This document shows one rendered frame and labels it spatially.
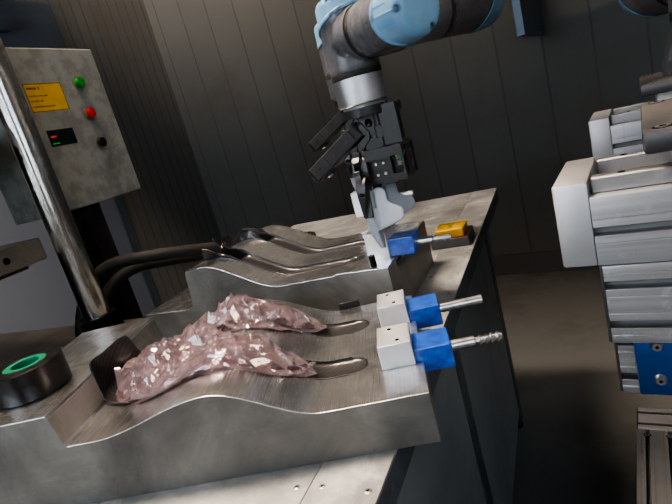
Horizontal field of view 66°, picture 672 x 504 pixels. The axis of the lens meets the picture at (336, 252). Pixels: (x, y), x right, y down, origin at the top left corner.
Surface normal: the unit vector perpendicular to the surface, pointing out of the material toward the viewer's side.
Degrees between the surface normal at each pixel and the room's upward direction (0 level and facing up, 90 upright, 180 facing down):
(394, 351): 90
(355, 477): 0
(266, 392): 29
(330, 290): 90
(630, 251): 90
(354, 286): 90
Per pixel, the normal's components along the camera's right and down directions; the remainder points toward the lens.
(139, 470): -0.07, 0.27
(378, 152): -0.36, 0.33
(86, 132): 0.90, -0.14
